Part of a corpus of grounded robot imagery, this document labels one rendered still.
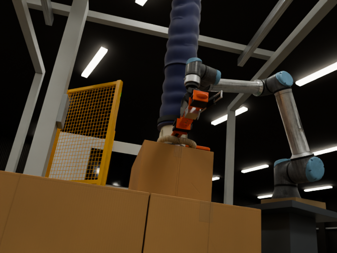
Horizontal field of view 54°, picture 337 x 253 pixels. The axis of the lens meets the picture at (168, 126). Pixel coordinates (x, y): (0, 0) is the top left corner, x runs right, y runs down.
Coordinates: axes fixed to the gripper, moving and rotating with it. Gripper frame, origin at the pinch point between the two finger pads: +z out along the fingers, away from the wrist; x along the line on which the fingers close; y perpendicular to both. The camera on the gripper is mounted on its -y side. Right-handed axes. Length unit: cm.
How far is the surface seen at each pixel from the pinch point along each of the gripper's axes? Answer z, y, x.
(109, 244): 70, -47, 32
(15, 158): -50, 361, 184
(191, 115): 2.3, -6.4, 0.8
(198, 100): 1.8, -22.7, 1.8
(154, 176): 32.4, 12.2, 13.4
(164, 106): -21.3, 36.4, 9.8
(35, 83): -183, 361, 188
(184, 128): 2.2, 12.1, 0.0
